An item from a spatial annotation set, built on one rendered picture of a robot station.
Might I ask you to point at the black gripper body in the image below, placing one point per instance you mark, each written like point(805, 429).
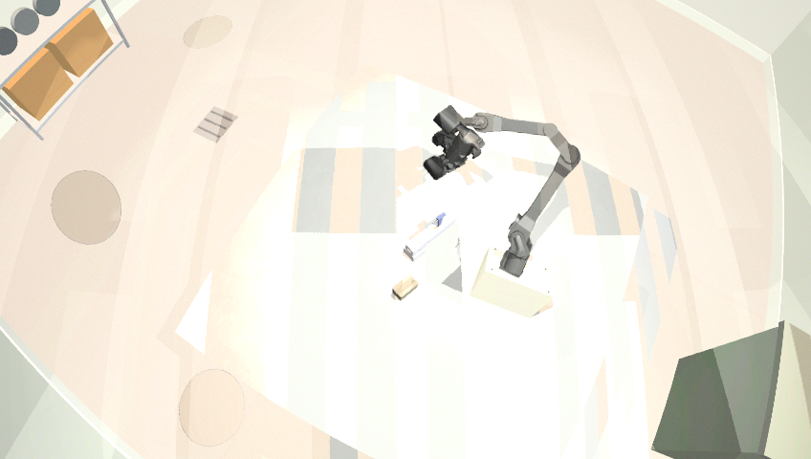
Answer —
point(437, 167)

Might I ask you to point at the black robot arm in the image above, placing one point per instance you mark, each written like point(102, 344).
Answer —
point(450, 121)

